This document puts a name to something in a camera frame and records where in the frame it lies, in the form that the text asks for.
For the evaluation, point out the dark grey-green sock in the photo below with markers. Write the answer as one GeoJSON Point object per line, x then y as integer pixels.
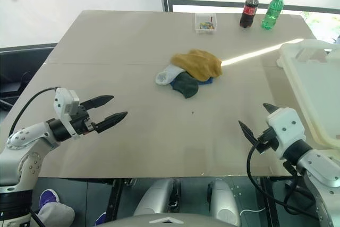
{"type": "Point", "coordinates": [187, 86]}

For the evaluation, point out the grey trouser leg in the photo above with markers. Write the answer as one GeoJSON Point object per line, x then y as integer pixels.
{"type": "Point", "coordinates": [53, 215]}

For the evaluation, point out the green soda bottle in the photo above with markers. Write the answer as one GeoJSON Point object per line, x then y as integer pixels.
{"type": "Point", "coordinates": [272, 11]}

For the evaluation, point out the silver rounded robot leg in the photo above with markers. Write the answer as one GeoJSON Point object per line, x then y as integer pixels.
{"type": "Point", "coordinates": [223, 200]}
{"type": "Point", "coordinates": [156, 197]}

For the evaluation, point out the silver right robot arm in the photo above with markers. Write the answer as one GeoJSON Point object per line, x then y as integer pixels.
{"type": "Point", "coordinates": [318, 167]}

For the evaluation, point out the white sock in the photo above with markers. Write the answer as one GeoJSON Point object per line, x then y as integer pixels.
{"type": "Point", "coordinates": [166, 75]}

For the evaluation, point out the white plastic bin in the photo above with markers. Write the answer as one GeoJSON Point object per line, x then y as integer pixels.
{"type": "Point", "coordinates": [300, 83]}

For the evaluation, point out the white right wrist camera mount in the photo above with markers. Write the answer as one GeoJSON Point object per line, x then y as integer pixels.
{"type": "Point", "coordinates": [287, 128]}

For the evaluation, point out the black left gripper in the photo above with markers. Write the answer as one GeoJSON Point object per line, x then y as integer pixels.
{"type": "Point", "coordinates": [81, 122]}

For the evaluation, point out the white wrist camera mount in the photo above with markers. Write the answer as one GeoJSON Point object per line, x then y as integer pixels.
{"type": "Point", "coordinates": [63, 102]}
{"type": "Point", "coordinates": [287, 128]}

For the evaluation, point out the purple shoe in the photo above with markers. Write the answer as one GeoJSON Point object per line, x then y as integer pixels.
{"type": "Point", "coordinates": [49, 197]}
{"type": "Point", "coordinates": [101, 218]}

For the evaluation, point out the colourful pins heap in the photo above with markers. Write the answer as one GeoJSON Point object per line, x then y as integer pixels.
{"type": "Point", "coordinates": [206, 26]}

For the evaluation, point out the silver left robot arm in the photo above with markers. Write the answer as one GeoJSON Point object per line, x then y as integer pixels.
{"type": "Point", "coordinates": [26, 134]}

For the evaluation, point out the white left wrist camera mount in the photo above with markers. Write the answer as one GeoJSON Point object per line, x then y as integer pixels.
{"type": "Point", "coordinates": [63, 102]}

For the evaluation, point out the blue cloth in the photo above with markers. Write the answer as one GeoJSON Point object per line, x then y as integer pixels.
{"type": "Point", "coordinates": [208, 81]}

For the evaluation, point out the black furniture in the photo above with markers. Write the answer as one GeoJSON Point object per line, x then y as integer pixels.
{"type": "Point", "coordinates": [21, 62]}

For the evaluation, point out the small clear plastic container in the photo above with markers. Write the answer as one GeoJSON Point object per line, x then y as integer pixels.
{"type": "Point", "coordinates": [197, 23]}

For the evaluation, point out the mustard yellow cloth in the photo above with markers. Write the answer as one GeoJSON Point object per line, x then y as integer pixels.
{"type": "Point", "coordinates": [199, 63]}

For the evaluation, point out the grey robot torso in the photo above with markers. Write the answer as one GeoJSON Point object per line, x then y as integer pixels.
{"type": "Point", "coordinates": [164, 220]}

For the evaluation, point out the cola bottle red cap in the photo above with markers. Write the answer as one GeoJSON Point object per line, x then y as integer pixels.
{"type": "Point", "coordinates": [248, 11]}

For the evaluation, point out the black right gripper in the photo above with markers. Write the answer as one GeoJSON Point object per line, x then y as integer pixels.
{"type": "Point", "coordinates": [268, 143]}

